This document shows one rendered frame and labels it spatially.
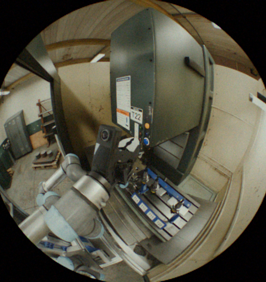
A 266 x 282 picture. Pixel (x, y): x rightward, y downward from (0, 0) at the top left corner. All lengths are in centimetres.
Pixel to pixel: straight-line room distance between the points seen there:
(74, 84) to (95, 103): 49
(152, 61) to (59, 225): 52
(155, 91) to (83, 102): 134
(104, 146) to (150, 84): 31
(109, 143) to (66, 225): 18
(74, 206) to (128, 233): 95
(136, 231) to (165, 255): 41
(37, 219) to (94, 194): 23
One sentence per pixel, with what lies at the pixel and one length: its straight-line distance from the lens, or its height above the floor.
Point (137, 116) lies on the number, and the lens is 50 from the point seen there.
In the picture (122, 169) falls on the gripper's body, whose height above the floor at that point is 164.
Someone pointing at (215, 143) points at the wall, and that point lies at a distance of 141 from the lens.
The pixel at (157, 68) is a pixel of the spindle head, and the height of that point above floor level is 190.
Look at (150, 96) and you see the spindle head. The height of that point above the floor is 178.
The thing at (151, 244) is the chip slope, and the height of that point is 73.
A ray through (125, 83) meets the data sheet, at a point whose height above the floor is 184.
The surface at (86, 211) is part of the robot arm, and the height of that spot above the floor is 164.
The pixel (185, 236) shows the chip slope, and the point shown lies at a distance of 111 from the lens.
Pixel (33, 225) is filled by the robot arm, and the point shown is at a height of 159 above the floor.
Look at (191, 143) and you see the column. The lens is 113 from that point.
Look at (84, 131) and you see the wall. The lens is 173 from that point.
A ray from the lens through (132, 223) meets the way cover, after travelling 110.
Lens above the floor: 181
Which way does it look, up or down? 30 degrees down
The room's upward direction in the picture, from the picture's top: straight up
